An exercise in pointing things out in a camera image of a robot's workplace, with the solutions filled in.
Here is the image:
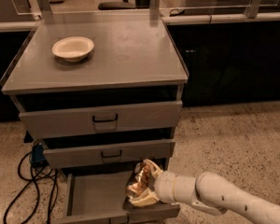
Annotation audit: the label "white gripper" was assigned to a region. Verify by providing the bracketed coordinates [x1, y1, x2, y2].
[127, 159, 196, 207]

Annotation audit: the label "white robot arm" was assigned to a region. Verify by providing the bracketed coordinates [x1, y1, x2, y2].
[126, 159, 280, 224]

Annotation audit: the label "grey bottom drawer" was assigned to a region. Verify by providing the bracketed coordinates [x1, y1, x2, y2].
[52, 163, 180, 224]

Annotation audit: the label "grey drawer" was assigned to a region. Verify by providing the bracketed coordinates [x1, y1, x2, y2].
[44, 139, 175, 169]
[20, 101, 182, 139]
[52, 163, 180, 224]

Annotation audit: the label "grey top drawer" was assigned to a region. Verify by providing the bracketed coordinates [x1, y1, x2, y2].
[20, 101, 182, 139]

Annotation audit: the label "grey middle drawer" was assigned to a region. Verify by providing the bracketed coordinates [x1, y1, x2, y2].
[44, 139, 175, 169]

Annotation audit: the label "grey drawer cabinet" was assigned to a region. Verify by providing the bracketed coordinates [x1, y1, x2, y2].
[0, 9, 189, 224]

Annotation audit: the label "blue power adapter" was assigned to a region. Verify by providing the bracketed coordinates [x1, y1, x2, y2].
[30, 145, 48, 168]

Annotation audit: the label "dark counter cabinet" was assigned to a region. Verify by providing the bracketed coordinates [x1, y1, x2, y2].
[168, 21, 280, 106]

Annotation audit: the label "white bowl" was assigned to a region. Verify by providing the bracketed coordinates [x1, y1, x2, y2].
[51, 36, 94, 63]

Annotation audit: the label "black office chair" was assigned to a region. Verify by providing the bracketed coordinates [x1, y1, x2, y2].
[98, 0, 150, 10]

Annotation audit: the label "black floor cables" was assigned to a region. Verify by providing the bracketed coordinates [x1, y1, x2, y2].
[2, 151, 60, 224]

